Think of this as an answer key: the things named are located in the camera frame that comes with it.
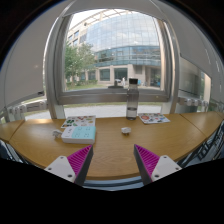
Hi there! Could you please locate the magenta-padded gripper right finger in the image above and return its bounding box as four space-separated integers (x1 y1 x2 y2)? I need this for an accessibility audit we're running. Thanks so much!
133 143 183 186

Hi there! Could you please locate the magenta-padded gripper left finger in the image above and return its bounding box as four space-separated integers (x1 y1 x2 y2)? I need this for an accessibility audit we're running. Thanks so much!
44 144 95 186

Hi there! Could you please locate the white and teal power strip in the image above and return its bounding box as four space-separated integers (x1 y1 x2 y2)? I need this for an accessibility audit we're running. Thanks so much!
61 125 97 145

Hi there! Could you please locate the sticker sheet with green stickers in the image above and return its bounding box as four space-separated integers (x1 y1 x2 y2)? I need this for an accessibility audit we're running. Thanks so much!
60 115 97 129

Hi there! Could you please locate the sticker sheet with red circle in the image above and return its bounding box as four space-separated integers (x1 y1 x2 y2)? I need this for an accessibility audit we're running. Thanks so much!
137 112 171 125

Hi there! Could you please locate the clear bottle with black cap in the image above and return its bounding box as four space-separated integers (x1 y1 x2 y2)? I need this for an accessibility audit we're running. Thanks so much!
125 77 140 121

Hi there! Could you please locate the green tree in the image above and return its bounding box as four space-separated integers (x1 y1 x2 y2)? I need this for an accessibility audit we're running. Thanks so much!
64 43 96 90

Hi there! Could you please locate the glass-fronted building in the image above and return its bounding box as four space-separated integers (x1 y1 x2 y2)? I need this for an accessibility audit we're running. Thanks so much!
66 9 163 89

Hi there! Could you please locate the grey window frame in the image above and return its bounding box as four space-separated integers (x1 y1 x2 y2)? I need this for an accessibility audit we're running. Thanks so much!
44 6 181 120

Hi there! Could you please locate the grey window handle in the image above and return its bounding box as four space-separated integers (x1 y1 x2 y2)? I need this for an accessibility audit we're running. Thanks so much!
107 79 123 89

